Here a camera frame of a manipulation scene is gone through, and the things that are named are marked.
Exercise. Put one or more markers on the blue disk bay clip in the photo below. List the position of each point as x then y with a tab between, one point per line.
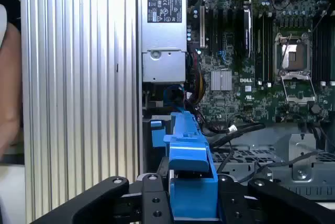
158	135

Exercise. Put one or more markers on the black RAM slot bank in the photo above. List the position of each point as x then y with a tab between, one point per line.
323	51
264	51

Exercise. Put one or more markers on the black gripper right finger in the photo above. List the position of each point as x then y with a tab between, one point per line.
274	203

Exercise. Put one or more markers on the white expansion slot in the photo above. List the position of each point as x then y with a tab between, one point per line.
202	27

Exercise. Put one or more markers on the silver power supply unit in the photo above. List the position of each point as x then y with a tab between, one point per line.
163	59

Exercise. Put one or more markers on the grey metal disk bay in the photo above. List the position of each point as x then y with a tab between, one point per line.
301	166

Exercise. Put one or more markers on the silver finned heat sink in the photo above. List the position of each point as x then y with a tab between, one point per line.
221	80

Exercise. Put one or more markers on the black open PC case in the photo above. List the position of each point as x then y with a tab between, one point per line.
139	38

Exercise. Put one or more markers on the blue disk carrier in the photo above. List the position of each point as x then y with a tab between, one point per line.
188	153

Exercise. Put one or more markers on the CPU socket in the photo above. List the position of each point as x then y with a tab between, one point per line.
294	56

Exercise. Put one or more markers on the green motherboard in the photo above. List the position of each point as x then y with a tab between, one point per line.
235	103

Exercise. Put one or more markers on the thin metal locking lever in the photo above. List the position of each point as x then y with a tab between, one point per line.
286	48

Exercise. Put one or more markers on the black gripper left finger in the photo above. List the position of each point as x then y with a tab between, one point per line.
151	203

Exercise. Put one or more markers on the metal socket cover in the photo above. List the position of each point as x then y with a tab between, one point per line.
301	99

